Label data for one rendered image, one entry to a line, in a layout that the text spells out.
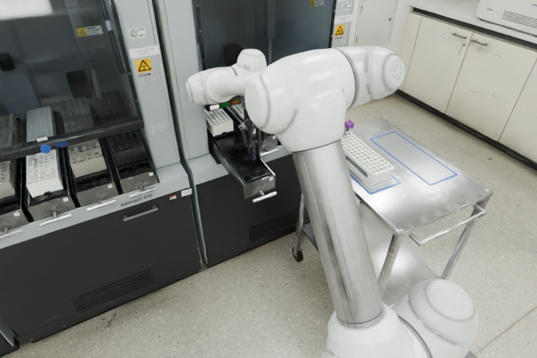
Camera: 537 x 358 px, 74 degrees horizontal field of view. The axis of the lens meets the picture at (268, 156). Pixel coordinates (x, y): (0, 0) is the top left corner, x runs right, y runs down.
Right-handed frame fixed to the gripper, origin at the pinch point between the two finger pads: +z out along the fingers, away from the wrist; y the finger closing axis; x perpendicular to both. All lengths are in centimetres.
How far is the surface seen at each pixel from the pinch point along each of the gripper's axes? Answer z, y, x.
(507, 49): 8, -224, -35
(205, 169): 10.9, 17.9, -11.5
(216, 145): 3.4, 10.2, -16.1
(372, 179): -1.9, -28.0, 38.0
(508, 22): -9, -225, -42
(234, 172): 3.6, 11.1, 4.3
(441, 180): 2, -54, 47
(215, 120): -2.4, 6.3, -26.5
